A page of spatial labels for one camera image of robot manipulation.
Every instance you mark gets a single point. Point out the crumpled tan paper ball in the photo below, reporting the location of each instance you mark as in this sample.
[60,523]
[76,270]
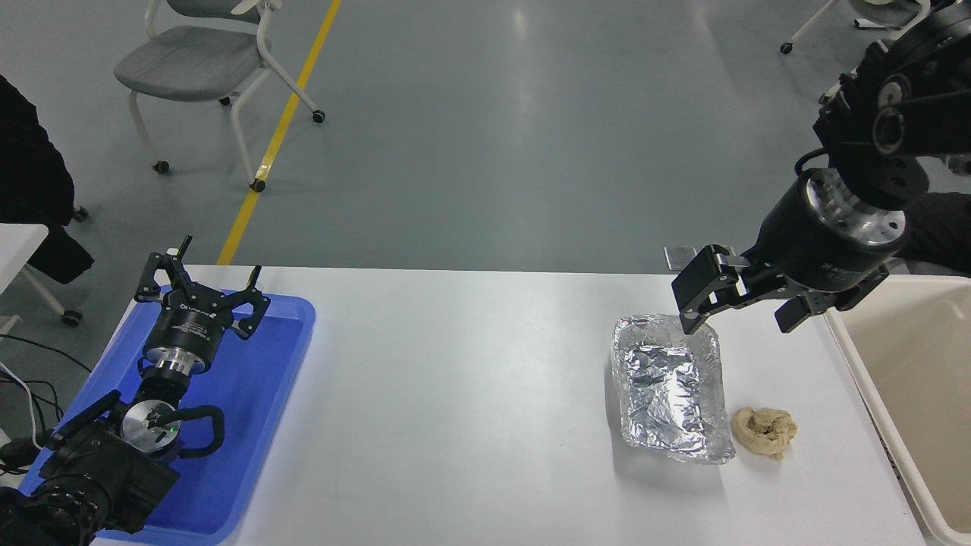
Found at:
[765,432]

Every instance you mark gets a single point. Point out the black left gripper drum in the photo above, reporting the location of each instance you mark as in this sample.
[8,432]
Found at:
[188,326]

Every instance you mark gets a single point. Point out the blue plastic tray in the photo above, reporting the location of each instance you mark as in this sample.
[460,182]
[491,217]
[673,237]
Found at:
[243,394]

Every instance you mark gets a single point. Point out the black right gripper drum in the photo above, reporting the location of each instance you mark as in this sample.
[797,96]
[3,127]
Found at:
[804,250]

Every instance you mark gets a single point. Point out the grey chair with white frame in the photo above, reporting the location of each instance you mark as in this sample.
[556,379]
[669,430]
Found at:
[884,11]
[190,64]

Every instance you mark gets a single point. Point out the small white side table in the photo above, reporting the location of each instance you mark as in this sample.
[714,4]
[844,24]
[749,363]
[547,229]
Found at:
[19,250]

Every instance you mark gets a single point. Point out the foil tray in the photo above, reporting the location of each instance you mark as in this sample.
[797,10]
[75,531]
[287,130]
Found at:
[667,387]

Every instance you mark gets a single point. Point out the silver floor outlet plate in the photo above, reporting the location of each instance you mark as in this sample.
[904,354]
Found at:
[677,258]

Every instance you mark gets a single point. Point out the large pale bin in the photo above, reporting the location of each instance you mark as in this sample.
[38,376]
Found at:
[918,379]

